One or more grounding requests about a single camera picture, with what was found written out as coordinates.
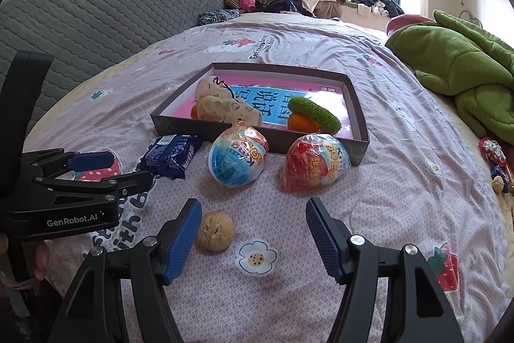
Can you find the blue toy egg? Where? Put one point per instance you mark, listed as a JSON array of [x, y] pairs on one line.
[[237, 162]]

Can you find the blue candy wrapper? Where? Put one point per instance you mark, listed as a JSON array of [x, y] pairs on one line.
[[502, 171]]

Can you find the white standing fan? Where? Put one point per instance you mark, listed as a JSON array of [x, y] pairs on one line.
[[476, 21]]

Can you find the red toy egg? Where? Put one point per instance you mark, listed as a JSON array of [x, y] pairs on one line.
[[313, 166]]

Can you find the small brown nut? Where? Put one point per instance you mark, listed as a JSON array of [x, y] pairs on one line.
[[498, 184]]

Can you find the tangerine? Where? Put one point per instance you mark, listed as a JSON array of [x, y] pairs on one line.
[[301, 122], [194, 113]]

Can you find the brown cloth bundle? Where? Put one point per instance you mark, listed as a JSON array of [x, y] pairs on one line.
[[327, 9]]

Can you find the dark floral cloth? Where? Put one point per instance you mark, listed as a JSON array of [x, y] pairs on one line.
[[217, 17]]

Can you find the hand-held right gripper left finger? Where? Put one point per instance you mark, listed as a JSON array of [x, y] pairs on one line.
[[184, 242]]

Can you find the blue snack packet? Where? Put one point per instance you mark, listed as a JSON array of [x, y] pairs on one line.
[[172, 156]]

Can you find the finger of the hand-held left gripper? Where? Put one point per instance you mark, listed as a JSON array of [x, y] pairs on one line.
[[112, 184], [90, 160]]

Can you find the cream cloth doll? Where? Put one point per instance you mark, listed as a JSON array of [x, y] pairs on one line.
[[217, 102]]

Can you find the grey quilted headboard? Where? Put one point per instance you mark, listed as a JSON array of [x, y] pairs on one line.
[[100, 13]]

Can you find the person's left hand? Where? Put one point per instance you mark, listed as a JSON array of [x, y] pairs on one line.
[[42, 260]]

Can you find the walnut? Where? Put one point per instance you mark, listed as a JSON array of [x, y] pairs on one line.
[[215, 230]]

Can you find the green fleece blanket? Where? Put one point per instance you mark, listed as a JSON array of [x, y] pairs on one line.
[[461, 61]]

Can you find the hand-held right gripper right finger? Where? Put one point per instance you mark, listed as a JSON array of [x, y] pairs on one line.
[[325, 242]]

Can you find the red white candy wrapper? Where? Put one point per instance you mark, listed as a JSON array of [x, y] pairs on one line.
[[492, 150]]

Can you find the dark grey cardboard box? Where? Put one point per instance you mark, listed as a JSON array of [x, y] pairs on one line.
[[176, 125]]

